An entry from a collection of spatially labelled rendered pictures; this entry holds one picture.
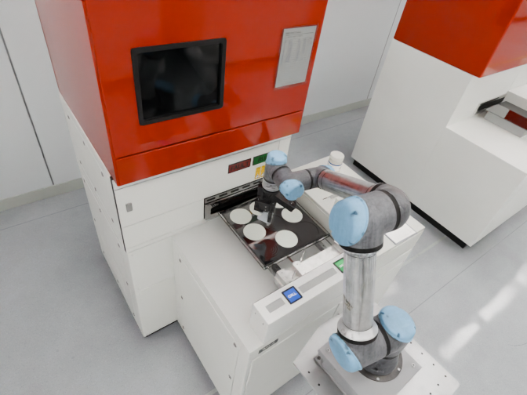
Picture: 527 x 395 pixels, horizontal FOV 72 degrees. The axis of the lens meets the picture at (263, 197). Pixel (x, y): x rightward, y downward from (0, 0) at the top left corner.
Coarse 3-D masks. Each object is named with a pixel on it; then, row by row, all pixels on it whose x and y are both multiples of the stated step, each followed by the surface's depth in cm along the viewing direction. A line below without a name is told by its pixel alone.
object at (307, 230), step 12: (228, 216) 164; (252, 216) 166; (276, 216) 168; (240, 228) 160; (264, 228) 161; (276, 228) 162; (288, 228) 163; (300, 228) 164; (312, 228) 165; (252, 240) 155; (264, 240) 156; (300, 240) 159; (312, 240) 160; (264, 252) 151; (276, 252) 152; (288, 252) 153; (264, 264) 147
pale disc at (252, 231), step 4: (248, 224) 162; (252, 224) 162; (256, 224) 162; (244, 228) 160; (248, 228) 160; (252, 228) 160; (256, 228) 161; (260, 228) 161; (244, 232) 158; (248, 232) 158; (252, 232) 159; (256, 232) 159; (260, 232) 159; (264, 232) 160; (248, 236) 157; (252, 236) 157; (256, 236) 157; (260, 236) 158; (264, 236) 158; (256, 240) 156
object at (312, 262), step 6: (330, 246) 161; (318, 252) 158; (324, 252) 158; (330, 252) 158; (336, 252) 159; (312, 258) 155; (318, 258) 155; (324, 258) 156; (330, 258) 156; (306, 264) 152; (312, 264) 152; (318, 264) 153; (288, 270) 148; (276, 282) 145
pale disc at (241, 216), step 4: (240, 208) 169; (232, 212) 166; (236, 212) 166; (240, 212) 167; (244, 212) 167; (248, 212) 167; (232, 216) 164; (236, 216) 165; (240, 216) 165; (244, 216) 165; (248, 216) 165; (232, 220) 162; (236, 220) 163; (240, 220) 163; (244, 220) 163; (248, 220) 164
